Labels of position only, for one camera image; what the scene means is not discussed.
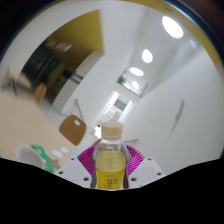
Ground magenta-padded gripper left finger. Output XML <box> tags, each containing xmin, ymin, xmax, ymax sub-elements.
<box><xmin>56</xmin><ymin>144</ymin><xmax>101</xmax><ymax>188</ymax></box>

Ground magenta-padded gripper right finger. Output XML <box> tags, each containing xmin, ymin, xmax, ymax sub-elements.
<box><xmin>122</xmin><ymin>144</ymin><xmax>165</xmax><ymax>184</ymax></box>

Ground yellow drink bottle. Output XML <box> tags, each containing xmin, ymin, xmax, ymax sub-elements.
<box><xmin>91</xmin><ymin>120</ymin><xmax>131</xmax><ymax>191</ymax></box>

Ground flat green box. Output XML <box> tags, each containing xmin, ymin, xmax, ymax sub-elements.
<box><xmin>31</xmin><ymin>144</ymin><xmax>55</xmax><ymax>173</ymax></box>

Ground white ceramic mug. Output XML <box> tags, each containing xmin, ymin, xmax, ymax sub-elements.
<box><xmin>15</xmin><ymin>144</ymin><xmax>48</xmax><ymax>170</ymax></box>

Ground wooden stair handrail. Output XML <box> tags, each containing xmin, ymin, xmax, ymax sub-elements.
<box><xmin>73</xmin><ymin>98</ymin><xmax>87</xmax><ymax>122</ymax></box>

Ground small brown wooden chair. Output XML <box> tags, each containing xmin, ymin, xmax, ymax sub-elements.
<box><xmin>34</xmin><ymin>83</ymin><xmax>48</xmax><ymax>104</ymax></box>

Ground green balcony plant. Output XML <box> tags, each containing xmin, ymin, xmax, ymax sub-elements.
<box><xmin>117</xmin><ymin>75</ymin><xmax>127</xmax><ymax>86</ymax></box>

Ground light wooden side table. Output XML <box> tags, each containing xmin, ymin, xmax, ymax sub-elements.
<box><xmin>2</xmin><ymin>66</ymin><xmax>28</xmax><ymax>97</ymax></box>

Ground white hanging sign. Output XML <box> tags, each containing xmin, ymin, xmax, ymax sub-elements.
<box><xmin>49</xmin><ymin>40</ymin><xmax>73</xmax><ymax>53</ymax></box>

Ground round ceiling lights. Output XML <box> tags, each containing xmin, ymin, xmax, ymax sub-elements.
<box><xmin>123</xmin><ymin>15</ymin><xmax>184</xmax><ymax>91</ymax></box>

